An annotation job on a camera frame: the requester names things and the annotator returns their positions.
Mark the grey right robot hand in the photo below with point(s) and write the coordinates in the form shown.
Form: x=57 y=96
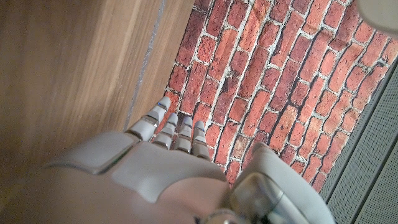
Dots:
x=155 y=174

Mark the white grey collapsible bucket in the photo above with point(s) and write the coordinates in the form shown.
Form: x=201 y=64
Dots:
x=382 y=12

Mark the red brick print backdrop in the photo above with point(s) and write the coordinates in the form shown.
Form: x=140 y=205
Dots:
x=280 y=77

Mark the grey partition panel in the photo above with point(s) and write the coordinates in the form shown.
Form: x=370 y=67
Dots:
x=367 y=171

